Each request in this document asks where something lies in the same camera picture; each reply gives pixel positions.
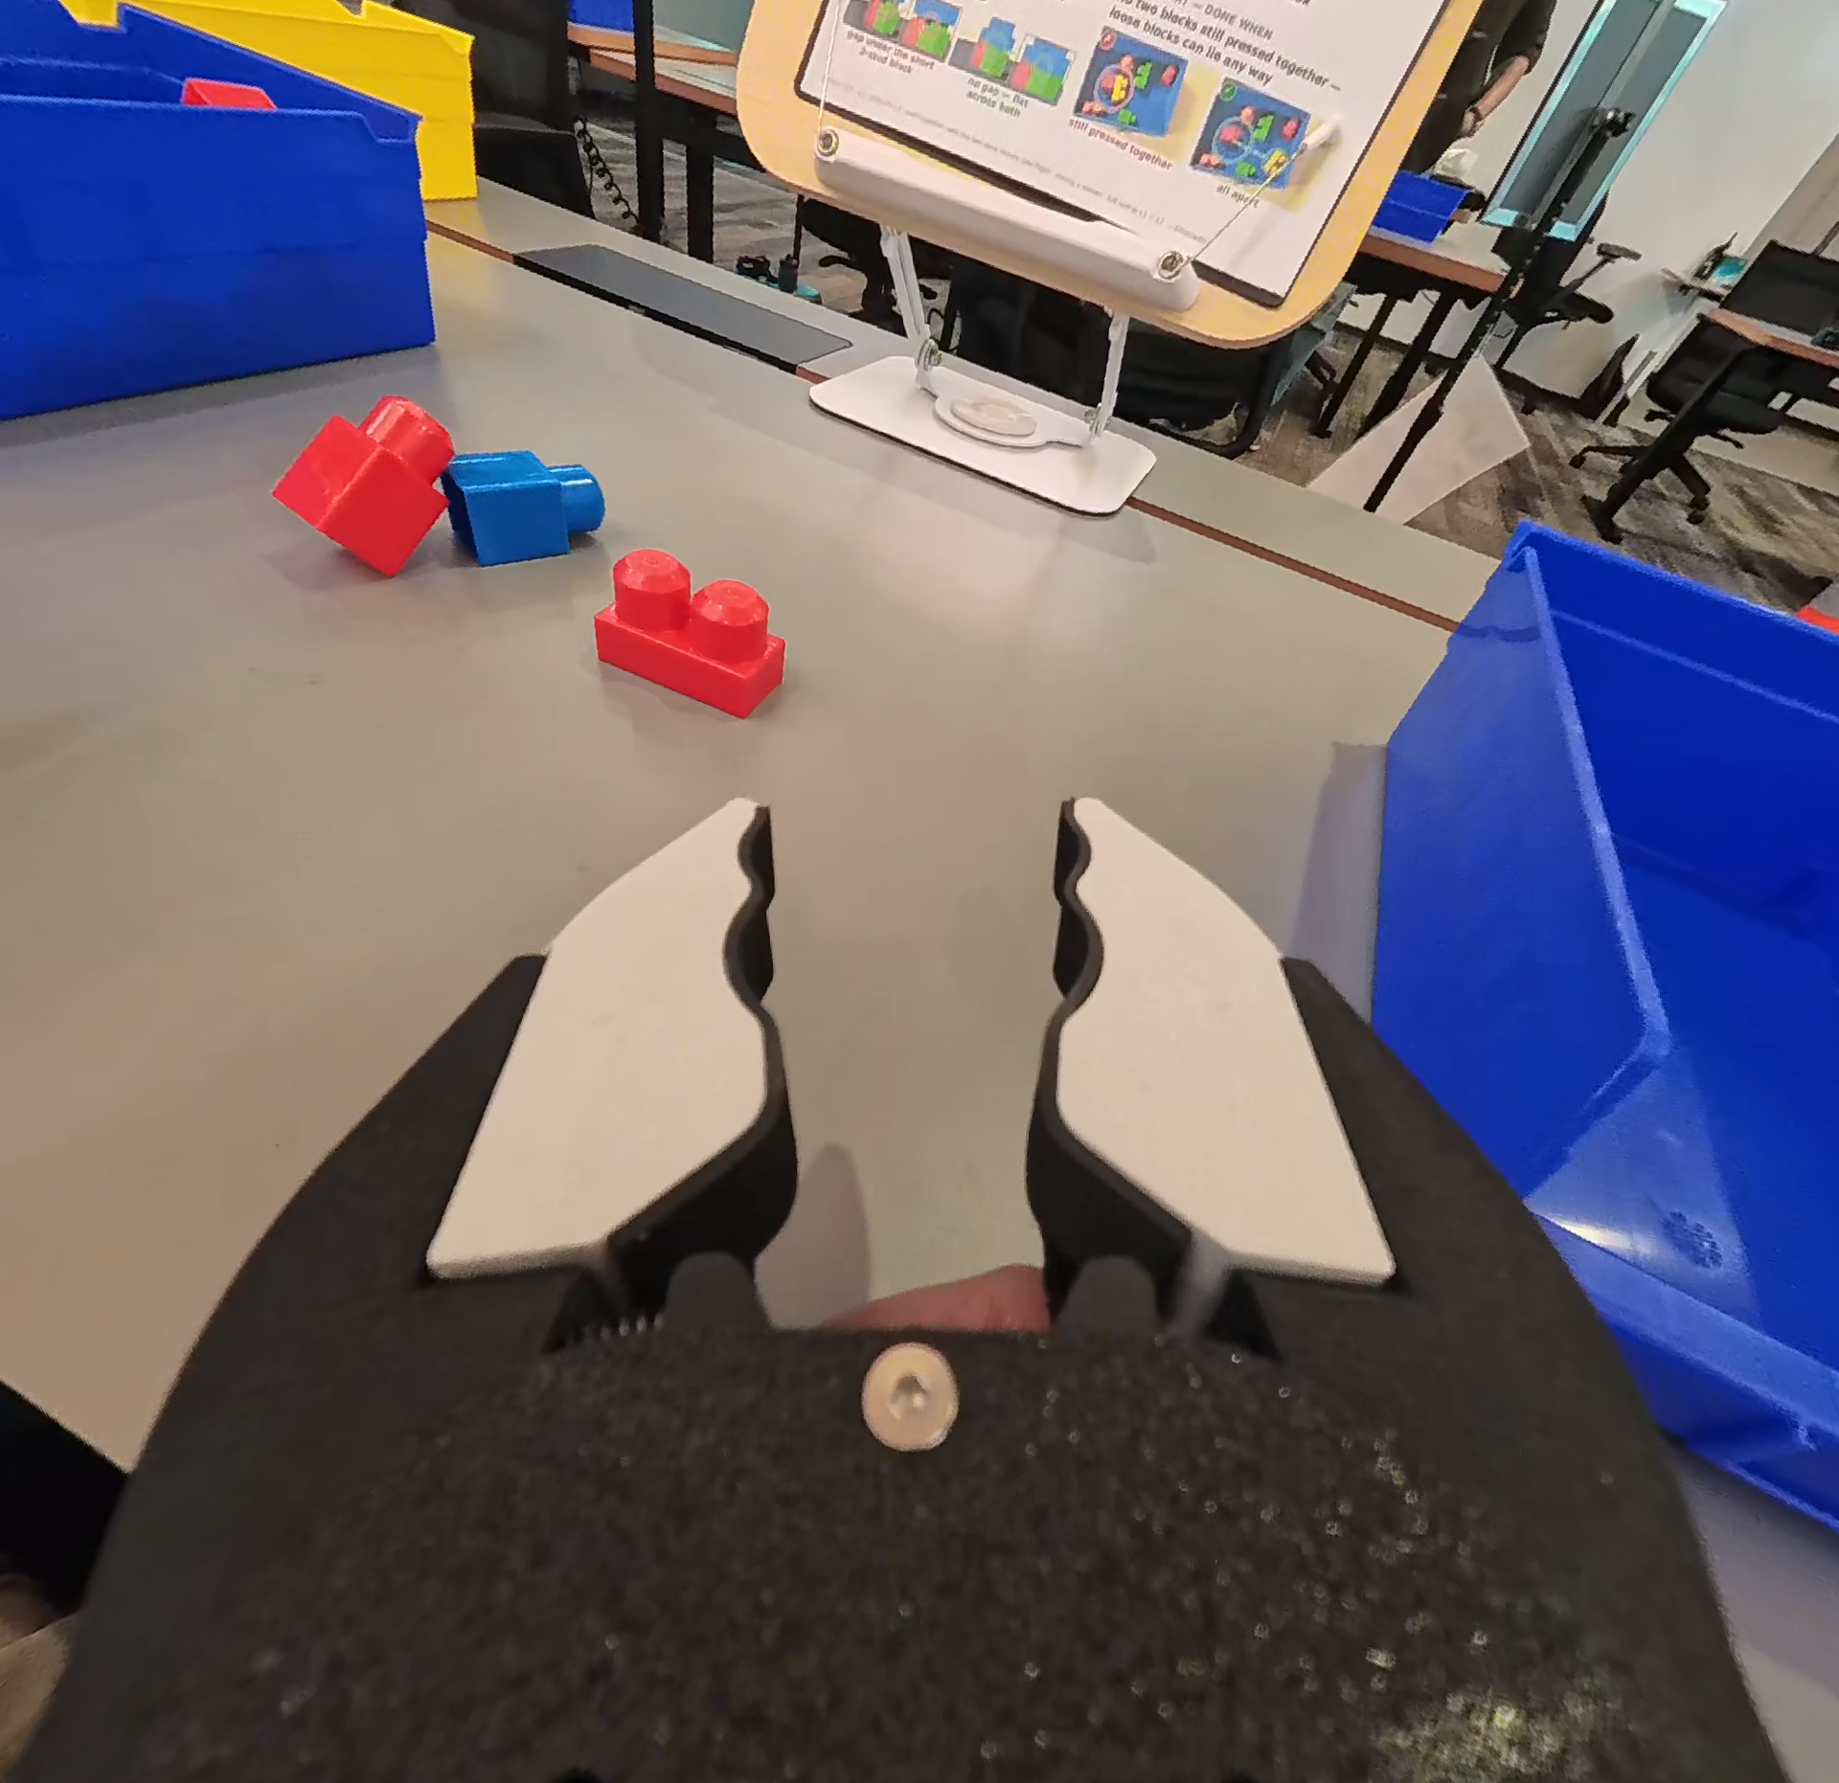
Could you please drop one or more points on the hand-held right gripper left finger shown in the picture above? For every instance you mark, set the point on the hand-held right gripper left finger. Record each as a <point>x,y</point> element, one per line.
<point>621,1064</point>

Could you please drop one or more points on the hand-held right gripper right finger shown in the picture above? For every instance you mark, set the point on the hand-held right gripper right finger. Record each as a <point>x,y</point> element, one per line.
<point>1214,1064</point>

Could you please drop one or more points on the blue plastic bin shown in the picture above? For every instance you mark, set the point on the blue plastic bin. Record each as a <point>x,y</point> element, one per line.
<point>232,261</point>
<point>1526,923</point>

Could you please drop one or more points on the red double toy block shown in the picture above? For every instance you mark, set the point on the red double toy block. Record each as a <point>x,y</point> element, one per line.
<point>692,650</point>

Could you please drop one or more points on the blue toy block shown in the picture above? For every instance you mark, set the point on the blue toy block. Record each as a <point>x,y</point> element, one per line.
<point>506,511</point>

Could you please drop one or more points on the pile of colourful toy blocks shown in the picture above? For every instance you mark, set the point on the pile of colourful toy blocks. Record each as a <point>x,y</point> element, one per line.
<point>226,94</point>

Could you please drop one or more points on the white document stand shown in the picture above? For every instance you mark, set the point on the white document stand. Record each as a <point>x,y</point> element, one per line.
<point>976,463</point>

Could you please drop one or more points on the white folded sign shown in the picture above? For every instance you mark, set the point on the white folded sign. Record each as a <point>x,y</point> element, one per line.
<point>1438,439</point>

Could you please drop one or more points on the black inset table panel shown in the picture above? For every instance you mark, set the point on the black inset table panel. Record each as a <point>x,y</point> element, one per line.
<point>692,304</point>

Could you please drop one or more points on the black tripod stand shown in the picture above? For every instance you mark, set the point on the black tripod stand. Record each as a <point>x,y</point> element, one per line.
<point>1526,261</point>

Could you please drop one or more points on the black office chair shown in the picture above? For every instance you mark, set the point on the black office chair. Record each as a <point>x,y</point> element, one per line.
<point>1740,361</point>

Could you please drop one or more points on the small blue tray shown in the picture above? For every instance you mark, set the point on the small blue tray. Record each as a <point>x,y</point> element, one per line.
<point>1424,211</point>

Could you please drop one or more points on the wooden clipboard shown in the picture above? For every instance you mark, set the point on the wooden clipboard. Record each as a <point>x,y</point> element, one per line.
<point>1438,144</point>

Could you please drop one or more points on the printed instruction sheet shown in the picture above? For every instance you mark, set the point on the printed instruction sheet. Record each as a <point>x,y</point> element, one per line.
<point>1150,59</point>

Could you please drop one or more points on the yellow plastic bin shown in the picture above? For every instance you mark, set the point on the yellow plastic bin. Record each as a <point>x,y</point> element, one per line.
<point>377,74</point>

